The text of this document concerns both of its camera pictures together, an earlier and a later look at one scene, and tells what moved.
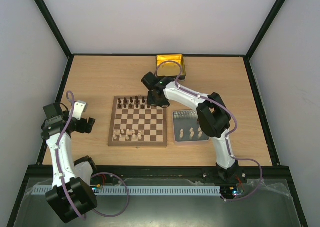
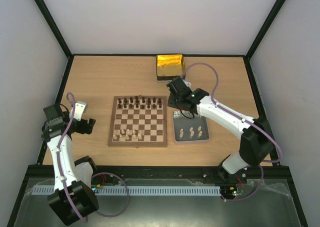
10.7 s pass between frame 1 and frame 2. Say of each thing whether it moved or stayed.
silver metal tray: stayed
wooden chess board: stayed
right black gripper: moved
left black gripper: stayed
